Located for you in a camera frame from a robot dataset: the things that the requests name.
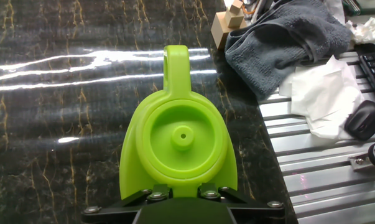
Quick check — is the white paper towel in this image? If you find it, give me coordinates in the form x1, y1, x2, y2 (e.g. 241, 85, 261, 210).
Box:
278, 54, 366, 141

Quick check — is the black marble pattern mat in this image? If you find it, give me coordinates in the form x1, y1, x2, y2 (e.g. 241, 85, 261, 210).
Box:
0, 0, 299, 224

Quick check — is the grey towel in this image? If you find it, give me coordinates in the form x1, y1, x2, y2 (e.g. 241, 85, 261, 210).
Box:
223, 0, 353, 101

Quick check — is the thin orange cable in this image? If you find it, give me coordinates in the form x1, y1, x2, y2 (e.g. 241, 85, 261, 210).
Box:
241, 3, 257, 16

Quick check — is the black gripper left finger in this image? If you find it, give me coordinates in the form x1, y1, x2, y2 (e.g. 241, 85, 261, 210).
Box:
80, 184, 174, 224

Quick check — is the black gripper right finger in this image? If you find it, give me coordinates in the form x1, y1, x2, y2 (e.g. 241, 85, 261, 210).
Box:
197, 183, 287, 224

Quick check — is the black computer mouse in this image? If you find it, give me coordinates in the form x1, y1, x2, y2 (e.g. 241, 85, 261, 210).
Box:
343, 99, 375, 142

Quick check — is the flat white paper sheet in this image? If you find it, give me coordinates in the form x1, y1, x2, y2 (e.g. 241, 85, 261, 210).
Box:
323, 0, 346, 26

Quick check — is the lime green watering can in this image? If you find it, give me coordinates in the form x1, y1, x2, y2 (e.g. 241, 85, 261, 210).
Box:
118, 44, 239, 200

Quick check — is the wooden block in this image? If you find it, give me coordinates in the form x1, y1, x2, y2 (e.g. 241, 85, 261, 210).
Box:
210, 0, 248, 51

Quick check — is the reflective aluminium frame beam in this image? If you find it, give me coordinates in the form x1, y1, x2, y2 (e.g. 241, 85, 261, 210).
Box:
249, 0, 275, 24

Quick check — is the crumpled white tissue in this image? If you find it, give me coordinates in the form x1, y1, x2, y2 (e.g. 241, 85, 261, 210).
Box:
345, 15, 375, 46

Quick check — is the aluminium camera mount bar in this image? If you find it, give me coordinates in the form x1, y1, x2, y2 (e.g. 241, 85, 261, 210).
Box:
348, 151, 375, 172

